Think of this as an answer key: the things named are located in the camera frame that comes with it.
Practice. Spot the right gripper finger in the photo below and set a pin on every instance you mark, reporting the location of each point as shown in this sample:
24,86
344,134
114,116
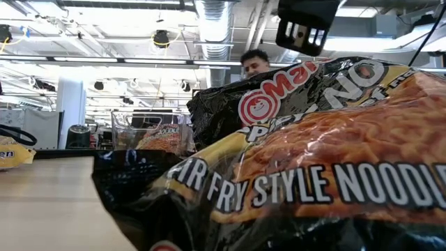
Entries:
306,14

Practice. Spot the yellow Maruchan noodle packet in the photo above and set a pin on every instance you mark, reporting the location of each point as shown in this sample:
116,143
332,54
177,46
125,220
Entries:
14,157

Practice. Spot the person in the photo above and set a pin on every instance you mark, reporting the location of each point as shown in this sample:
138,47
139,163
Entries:
254,64

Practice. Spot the clear plastic bin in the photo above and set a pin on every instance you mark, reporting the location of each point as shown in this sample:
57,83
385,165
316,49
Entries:
120,139

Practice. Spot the black cylindrical appliance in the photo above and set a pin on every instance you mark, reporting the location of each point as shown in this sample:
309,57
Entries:
78,137

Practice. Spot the white partition panel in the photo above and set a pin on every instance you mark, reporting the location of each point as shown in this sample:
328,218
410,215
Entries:
31,129

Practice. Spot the silver ventilation duct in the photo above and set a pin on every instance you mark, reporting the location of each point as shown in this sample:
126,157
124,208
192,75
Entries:
212,35

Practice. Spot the black ceiling camera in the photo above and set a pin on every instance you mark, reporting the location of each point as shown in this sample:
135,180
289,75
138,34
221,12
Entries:
161,38

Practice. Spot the black aluminium table frame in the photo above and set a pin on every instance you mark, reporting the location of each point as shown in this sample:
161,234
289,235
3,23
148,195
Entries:
69,153

